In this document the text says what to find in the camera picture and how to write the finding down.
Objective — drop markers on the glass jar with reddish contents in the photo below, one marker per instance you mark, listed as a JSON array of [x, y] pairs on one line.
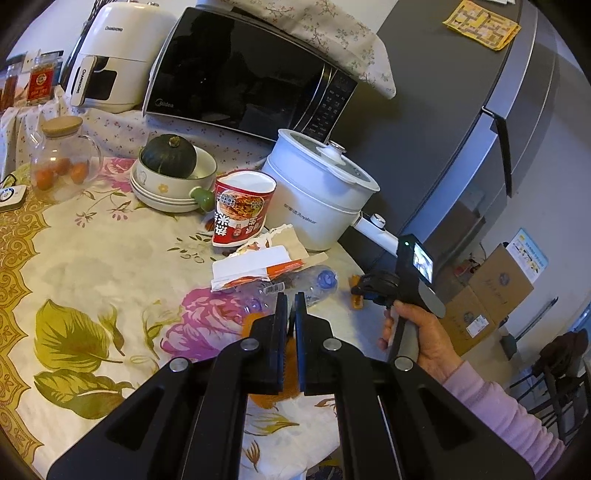
[[9, 87]]

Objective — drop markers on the dark wooden chair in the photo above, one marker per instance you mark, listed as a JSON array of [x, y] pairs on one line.
[[558, 369]]

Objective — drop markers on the small orange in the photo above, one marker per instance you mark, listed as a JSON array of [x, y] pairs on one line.
[[62, 166], [44, 177], [78, 170]]

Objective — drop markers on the white stacked bowls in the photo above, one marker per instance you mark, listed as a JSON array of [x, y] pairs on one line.
[[203, 173]]

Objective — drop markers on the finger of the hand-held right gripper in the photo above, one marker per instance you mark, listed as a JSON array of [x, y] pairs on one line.
[[376, 280], [381, 299]]

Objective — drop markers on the white air fryer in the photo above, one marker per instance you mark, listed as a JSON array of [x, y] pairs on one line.
[[120, 50]]

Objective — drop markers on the torn white paper carton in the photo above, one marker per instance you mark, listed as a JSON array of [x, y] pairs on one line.
[[249, 267]]

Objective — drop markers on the glass jar with cork lid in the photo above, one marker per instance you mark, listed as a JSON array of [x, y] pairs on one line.
[[64, 147]]

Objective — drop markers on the white electric cooking pot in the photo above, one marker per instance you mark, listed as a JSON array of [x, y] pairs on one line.
[[314, 207]]

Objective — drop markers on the orange peel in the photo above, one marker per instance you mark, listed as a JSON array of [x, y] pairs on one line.
[[356, 302]]

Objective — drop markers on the cream floral bowl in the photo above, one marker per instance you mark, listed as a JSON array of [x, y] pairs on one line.
[[161, 201]]

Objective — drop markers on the black microwave oven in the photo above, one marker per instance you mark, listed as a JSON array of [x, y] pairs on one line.
[[240, 69]]

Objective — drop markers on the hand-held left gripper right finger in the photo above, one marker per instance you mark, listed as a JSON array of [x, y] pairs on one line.
[[302, 341]]

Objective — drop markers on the person's right hand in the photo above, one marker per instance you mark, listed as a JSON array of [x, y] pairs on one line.
[[436, 346]]

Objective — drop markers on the person's right forearm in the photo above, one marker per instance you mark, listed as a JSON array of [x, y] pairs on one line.
[[498, 424]]

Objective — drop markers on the red label jar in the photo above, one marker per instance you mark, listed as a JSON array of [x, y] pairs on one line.
[[41, 81]]

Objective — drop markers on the grey refrigerator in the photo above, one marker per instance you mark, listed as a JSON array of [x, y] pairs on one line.
[[443, 115]]

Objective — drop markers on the clear plastic bottle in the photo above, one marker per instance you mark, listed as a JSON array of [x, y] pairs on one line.
[[314, 281]]

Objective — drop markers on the floral cloth cover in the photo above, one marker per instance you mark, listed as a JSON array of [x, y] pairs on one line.
[[332, 32]]

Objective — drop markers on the small white device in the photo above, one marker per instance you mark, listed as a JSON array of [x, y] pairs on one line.
[[11, 197]]

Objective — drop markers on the dark green pumpkin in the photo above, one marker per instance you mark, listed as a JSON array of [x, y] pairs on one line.
[[168, 157]]

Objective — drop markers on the red instant noodle cup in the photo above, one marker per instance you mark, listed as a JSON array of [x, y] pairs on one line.
[[240, 207]]

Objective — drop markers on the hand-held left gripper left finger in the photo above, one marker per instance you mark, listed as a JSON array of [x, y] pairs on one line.
[[277, 341]]

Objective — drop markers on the blue wall flyer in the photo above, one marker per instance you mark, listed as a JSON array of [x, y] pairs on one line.
[[528, 251]]

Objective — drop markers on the yellow patterned paper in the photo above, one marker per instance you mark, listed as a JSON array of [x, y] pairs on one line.
[[482, 21]]

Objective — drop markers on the brown paper bag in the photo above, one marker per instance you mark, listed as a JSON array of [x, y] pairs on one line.
[[291, 242]]

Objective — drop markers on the glass pot lid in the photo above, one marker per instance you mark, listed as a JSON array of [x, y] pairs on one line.
[[328, 159]]

